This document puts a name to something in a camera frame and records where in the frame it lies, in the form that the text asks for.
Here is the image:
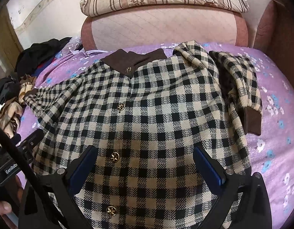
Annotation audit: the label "person's left hand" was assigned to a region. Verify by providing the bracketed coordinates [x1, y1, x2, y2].
[0, 175, 24, 229]

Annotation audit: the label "pink quilted headboard cushion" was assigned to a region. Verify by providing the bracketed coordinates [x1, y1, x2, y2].
[81, 4, 249, 51]

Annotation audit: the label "black cream checked jacket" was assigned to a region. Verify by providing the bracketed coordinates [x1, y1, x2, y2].
[24, 41, 263, 228]

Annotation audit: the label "beige brown crumpled clothes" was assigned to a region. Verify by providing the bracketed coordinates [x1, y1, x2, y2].
[0, 75, 36, 138]

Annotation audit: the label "black clothes pile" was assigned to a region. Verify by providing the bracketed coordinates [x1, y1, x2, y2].
[14, 37, 71, 79]

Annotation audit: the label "black cable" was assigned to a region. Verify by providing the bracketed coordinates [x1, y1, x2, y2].
[0, 123, 64, 229]

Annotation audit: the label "blue red clothes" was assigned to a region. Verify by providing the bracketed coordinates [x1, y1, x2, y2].
[32, 51, 63, 77]

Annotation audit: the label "brown wooden bed frame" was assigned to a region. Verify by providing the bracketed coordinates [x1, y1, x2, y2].
[243, 0, 294, 88]

